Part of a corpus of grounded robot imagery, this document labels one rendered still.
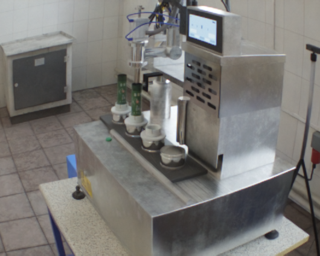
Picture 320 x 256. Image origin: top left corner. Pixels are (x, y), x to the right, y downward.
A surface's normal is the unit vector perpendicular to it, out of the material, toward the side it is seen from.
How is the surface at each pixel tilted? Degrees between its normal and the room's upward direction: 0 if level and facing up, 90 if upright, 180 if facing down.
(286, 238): 0
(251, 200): 90
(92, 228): 0
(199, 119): 90
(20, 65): 90
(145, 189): 0
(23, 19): 90
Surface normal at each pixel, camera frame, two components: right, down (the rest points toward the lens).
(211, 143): -0.87, 0.18
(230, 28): 0.50, 0.37
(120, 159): 0.03, -0.91
